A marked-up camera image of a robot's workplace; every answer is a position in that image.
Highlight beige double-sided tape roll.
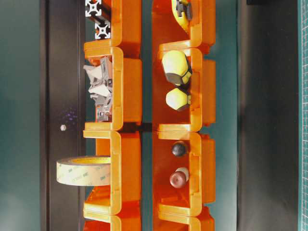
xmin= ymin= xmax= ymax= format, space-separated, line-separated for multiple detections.
xmin=56 ymin=156 xmax=111 ymax=186

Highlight orange upper tape bin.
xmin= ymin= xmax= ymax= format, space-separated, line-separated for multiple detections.
xmin=83 ymin=130 xmax=141 ymax=220

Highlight orange upper red-tape bin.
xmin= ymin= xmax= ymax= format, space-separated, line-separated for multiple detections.
xmin=83 ymin=212 xmax=141 ymax=231

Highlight orange lower screwdriver bin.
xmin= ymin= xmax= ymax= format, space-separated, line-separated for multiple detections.
xmin=152 ymin=48 xmax=216 ymax=132

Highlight large yellow black screwdriver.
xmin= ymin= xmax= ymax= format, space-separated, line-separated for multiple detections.
xmin=162 ymin=50 xmax=193 ymax=86

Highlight grey corner brackets pile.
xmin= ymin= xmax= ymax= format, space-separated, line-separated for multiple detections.
xmin=83 ymin=56 xmax=113 ymax=122

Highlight orange lower cutter bin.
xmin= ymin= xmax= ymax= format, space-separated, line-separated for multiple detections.
xmin=152 ymin=0 xmax=216 ymax=53

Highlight black aluminium extrusion lower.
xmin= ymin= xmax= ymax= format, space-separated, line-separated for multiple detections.
xmin=95 ymin=23 xmax=111 ymax=40

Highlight black aluminium extrusion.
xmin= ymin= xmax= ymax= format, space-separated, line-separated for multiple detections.
xmin=95 ymin=23 xmax=111 ymax=40
xmin=85 ymin=0 xmax=103 ymax=17

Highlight orange upper extrusion bin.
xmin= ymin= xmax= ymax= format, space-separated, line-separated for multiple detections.
xmin=84 ymin=0 xmax=142 ymax=58

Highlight yellow utility knife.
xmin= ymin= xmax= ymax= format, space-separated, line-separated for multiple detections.
xmin=171 ymin=0 xmax=193 ymax=34

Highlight black aluminium extrusion upper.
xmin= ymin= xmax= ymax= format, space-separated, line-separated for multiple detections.
xmin=85 ymin=0 xmax=103 ymax=17

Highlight green cutting mat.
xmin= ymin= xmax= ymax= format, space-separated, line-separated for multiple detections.
xmin=297 ymin=0 xmax=308 ymax=231

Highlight black tool handle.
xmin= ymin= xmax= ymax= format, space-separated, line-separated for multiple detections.
xmin=172 ymin=141 xmax=189 ymax=157

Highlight orange upper bracket bin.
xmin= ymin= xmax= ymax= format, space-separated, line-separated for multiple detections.
xmin=85 ymin=47 xmax=142 ymax=130

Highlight orange lower handle bin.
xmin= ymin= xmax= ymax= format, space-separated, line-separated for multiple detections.
xmin=153 ymin=131 xmax=216 ymax=217

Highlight red white tool handle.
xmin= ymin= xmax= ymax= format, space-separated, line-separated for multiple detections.
xmin=169 ymin=167 xmax=189 ymax=189

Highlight orange lower wooden-handle bin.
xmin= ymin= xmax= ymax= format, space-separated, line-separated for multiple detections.
xmin=153 ymin=206 xmax=215 ymax=231

